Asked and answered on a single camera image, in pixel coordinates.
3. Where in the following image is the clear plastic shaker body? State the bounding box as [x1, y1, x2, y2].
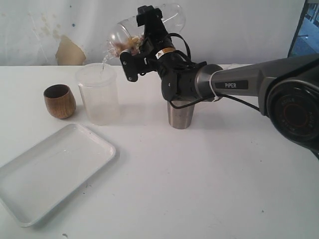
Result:
[117, 2, 187, 54]

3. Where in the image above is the white rectangular tray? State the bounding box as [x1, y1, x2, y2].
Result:
[0, 124, 116, 227]

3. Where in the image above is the clear plastic shaker lid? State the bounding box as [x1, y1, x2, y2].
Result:
[102, 22, 129, 64]

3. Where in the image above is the stainless steel cup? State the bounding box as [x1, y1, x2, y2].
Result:
[167, 102, 195, 129]

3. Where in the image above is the gold foil coin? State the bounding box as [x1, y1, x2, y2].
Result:
[113, 35, 144, 55]

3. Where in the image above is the translucent plastic container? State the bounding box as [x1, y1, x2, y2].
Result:
[75, 63, 120, 125]

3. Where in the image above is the white zip tie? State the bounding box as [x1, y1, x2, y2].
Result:
[208, 63, 240, 103]

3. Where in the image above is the brown wooden cup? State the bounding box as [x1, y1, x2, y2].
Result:
[43, 84, 76, 119]

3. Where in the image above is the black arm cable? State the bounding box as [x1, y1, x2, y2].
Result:
[139, 32, 319, 160]

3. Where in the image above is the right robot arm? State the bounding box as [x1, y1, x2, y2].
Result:
[120, 5, 319, 153]

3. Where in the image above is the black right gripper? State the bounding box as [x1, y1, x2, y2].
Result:
[120, 5, 199, 102]

